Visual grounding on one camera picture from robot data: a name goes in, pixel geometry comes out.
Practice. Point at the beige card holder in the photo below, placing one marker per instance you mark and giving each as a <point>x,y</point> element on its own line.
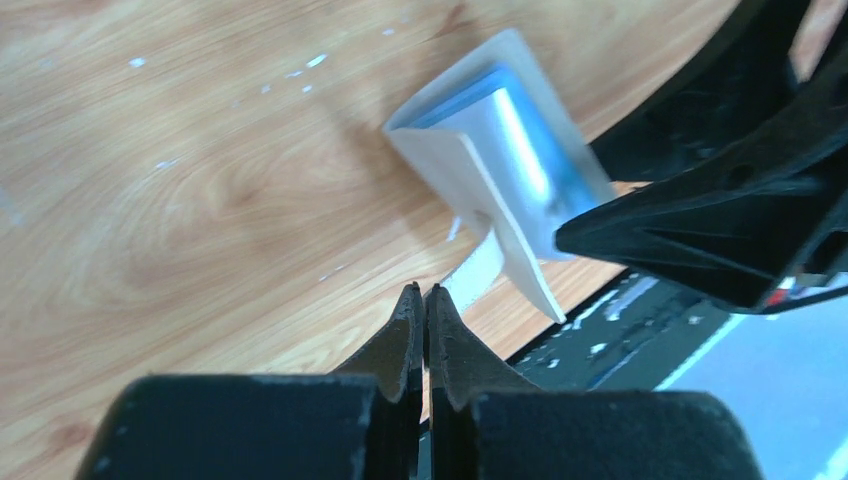
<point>491,138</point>

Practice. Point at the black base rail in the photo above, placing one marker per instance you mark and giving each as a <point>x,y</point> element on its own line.
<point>634,333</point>

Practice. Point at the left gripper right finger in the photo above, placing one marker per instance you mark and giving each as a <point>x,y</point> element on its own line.
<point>462,370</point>

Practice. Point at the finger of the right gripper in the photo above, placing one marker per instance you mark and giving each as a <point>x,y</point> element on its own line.
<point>769,206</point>
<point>740,78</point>

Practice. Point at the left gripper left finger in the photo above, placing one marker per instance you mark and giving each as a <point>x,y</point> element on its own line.
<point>393,356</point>

